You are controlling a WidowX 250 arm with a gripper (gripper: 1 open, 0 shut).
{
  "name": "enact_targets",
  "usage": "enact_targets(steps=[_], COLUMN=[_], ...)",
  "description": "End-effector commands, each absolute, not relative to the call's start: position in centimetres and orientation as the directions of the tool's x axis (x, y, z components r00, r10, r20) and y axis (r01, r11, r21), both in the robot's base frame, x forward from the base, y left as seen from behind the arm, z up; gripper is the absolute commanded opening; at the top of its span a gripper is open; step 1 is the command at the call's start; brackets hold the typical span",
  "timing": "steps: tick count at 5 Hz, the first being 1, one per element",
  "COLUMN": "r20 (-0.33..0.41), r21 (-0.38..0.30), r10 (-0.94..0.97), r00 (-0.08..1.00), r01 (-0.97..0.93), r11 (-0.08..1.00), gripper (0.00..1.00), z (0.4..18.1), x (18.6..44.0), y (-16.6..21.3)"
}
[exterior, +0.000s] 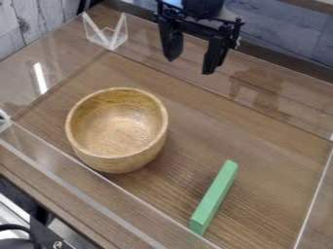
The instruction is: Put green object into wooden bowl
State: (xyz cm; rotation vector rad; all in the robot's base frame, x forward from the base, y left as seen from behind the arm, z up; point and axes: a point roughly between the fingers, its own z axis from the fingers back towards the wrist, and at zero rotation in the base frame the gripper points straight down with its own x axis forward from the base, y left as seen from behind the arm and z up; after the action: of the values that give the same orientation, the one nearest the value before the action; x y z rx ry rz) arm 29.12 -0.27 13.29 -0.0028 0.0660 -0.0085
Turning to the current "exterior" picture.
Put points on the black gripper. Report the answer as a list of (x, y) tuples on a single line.
[(202, 16)]

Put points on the green rectangular block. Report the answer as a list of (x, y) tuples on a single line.
[(213, 198)]

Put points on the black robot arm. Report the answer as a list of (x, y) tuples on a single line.
[(203, 19)]

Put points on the round wooden bowl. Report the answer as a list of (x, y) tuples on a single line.
[(116, 129)]

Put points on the clear acrylic tray wall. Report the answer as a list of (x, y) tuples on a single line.
[(254, 113)]

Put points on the black metal table bracket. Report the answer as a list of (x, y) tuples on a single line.
[(43, 237)]

